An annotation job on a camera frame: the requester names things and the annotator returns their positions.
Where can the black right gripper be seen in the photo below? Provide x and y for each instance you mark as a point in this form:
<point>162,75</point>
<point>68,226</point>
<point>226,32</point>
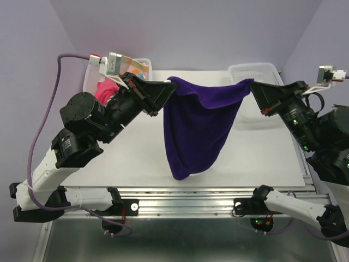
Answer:
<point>268,94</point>

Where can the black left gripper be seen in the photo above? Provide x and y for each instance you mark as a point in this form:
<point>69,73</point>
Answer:
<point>158,93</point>

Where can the purple towel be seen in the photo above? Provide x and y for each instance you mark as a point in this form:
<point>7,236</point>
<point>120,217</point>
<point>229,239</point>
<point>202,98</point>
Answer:
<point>197,121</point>

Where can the pink towel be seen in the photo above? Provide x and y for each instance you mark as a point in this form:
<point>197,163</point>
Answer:
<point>105,91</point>

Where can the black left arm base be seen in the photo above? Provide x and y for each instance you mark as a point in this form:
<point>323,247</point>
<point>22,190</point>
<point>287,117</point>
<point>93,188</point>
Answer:
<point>119,207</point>

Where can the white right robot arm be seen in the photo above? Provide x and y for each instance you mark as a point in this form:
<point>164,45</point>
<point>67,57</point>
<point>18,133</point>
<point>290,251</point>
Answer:
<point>326,138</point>

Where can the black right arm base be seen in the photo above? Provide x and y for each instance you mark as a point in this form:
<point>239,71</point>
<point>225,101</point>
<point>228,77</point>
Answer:
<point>245,210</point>

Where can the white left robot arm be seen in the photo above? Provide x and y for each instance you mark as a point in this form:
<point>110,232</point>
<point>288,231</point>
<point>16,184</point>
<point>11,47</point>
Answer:
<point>87,123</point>

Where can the white right plastic basket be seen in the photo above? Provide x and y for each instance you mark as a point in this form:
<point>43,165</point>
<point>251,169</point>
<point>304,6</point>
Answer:
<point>249,112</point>

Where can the white plastic basket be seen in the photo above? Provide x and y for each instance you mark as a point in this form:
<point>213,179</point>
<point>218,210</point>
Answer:
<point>249,112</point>
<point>92,77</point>

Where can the light blue patterned towel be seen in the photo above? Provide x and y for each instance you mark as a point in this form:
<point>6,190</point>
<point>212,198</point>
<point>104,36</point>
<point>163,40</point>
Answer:
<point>143,76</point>

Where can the orange dotted patterned towel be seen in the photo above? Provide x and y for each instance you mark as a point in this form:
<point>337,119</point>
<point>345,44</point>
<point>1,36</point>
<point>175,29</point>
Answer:
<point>132,66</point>

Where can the white left plastic basket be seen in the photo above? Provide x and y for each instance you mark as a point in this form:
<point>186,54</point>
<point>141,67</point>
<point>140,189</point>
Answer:
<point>92,77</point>

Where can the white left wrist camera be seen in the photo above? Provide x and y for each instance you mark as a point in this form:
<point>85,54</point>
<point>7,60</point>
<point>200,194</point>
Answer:
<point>109,67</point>

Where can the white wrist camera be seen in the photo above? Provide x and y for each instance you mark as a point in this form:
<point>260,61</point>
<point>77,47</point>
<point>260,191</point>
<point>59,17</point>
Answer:
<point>109,67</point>
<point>327,77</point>

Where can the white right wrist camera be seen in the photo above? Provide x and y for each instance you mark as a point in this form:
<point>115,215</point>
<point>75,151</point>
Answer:
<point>327,77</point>

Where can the aluminium mounting rail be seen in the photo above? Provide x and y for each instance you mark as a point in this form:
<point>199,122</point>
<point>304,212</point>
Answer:
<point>189,202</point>

